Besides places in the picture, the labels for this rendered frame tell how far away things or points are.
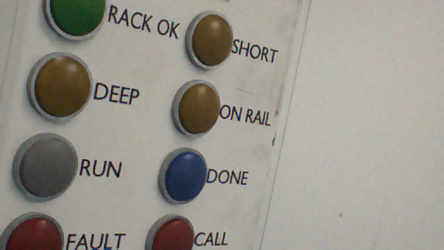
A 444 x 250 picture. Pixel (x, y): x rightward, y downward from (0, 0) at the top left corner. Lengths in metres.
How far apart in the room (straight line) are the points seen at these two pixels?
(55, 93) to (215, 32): 0.09
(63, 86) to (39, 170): 0.04
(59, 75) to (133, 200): 0.08
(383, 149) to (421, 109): 0.29
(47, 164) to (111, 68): 0.05
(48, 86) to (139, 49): 0.05
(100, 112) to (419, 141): 3.10
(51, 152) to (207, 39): 0.10
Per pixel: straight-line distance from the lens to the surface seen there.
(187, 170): 0.33
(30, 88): 0.28
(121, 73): 0.31
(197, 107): 0.33
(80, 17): 0.28
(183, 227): 0.34
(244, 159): 0.37
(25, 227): 0.29
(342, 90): 3.59
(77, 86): 0.29
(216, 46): 0.33
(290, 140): 3.73
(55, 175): 0.29
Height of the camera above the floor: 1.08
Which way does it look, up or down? 3 degrees down
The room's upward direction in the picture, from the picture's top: 11 degrees clockwise
